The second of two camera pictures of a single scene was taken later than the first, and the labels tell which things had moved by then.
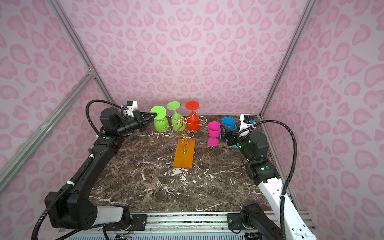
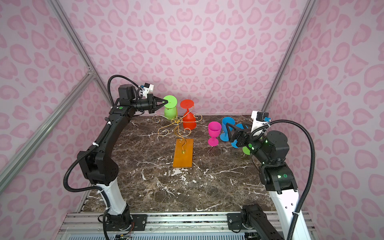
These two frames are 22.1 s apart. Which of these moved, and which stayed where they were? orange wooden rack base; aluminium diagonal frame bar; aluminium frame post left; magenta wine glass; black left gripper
Moved: black left gripper
Stayed: aluminium diagonal frame bar; magenta wine glass; orange wooden rack base; aluminium frame post left
